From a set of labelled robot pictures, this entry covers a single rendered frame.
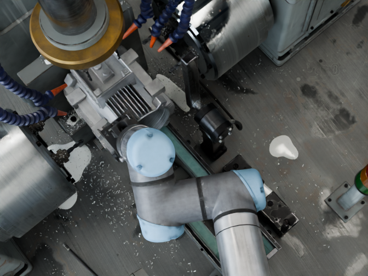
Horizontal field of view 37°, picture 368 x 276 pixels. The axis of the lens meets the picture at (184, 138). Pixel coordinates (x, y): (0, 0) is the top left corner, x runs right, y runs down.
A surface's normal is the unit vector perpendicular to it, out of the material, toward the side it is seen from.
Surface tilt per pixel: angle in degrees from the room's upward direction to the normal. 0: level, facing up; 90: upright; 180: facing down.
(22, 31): 90
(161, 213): 30
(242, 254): 15
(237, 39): 62
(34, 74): 0
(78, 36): 0
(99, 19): 0
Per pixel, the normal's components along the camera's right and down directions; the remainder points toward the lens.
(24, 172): 0.26, 0.07
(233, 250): -0.51, -0.39
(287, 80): -0.05, -0.30
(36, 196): 0.52, 0.45
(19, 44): 0.64, 0.72
